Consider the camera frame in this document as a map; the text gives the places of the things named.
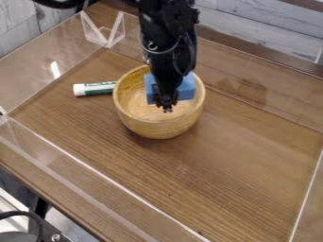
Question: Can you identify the white green marker tube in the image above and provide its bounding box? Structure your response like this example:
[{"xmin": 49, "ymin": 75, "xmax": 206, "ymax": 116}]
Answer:
[{"xmin": 74, "ymin": 81, "xmax": 117, "ymax": 96}]

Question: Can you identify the brown wooden bowl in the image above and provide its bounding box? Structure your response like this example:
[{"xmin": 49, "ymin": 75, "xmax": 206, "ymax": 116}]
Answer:
[{"xmin": 113, "ymin": 65, "xmax": 206, "ymax": 139}]

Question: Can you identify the black cable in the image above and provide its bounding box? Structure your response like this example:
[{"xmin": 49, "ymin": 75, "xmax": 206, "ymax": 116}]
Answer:
[{"xmin": 0, "ymin": 212, "xmax": 46, "ymax": 242}]

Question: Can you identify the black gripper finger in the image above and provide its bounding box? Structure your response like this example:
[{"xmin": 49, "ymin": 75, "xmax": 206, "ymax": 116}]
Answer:
[
  {"xmin": 151, "ymin": 84, "xmax": 163, "ymax": 108},
  {"xmin": 162, "ymin": 93, "xmax": 178, "ymax": 112}
]

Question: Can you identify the blue rectangular block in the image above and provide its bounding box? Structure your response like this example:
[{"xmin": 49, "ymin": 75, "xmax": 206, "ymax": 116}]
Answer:
[{"xmin": 145, "ymin": 73, "xmax": 197, "ymax": 105}]

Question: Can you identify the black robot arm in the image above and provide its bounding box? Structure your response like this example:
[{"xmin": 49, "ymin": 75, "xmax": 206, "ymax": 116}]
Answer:
[{"xmin": 122, "ymin": 0, "xmax": 199, "ymax": 112}]

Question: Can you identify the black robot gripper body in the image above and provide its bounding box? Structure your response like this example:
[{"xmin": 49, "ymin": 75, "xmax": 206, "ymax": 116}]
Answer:
[{"xmin": 141, "ymin": 31, "xmax": 197, "ymax": 95}]

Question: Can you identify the clear acrylic corner bracket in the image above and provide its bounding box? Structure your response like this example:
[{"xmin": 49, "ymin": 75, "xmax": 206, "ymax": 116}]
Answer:
[{"xmin": 81, "ymin": 11, "xmax": 126, "ymax": 49}]

